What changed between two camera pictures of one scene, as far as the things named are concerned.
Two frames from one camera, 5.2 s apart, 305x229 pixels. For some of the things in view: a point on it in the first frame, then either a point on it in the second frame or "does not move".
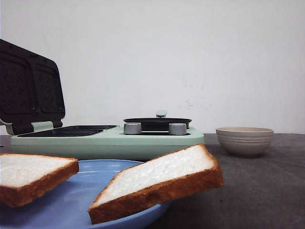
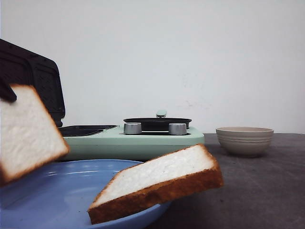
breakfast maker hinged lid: (32, 88) does not move
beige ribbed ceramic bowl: (244, 141) does not move
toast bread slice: (24, 178) -> (30, 137)
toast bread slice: (150, 182) does not move
